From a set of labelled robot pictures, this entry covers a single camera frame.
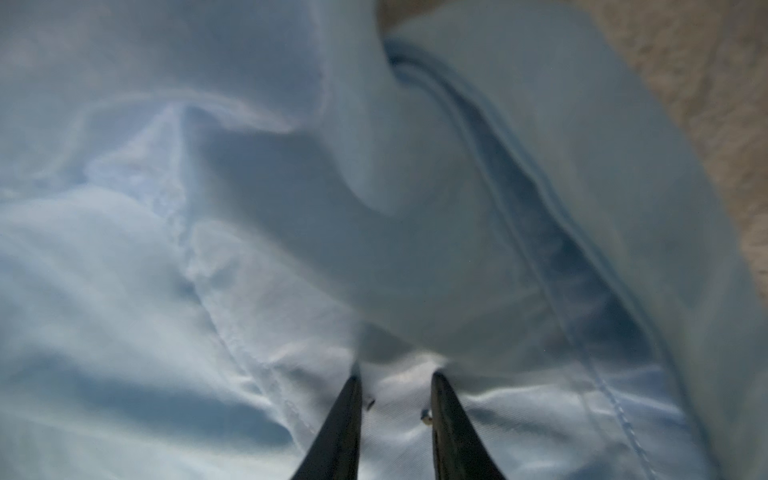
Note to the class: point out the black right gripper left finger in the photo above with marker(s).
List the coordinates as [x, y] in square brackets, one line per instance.
[335, 452]

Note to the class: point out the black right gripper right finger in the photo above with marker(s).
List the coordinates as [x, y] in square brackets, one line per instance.
[458, 452]

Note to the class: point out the light blue long sleeve shirt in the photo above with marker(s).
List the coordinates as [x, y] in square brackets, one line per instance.
[214, 213]

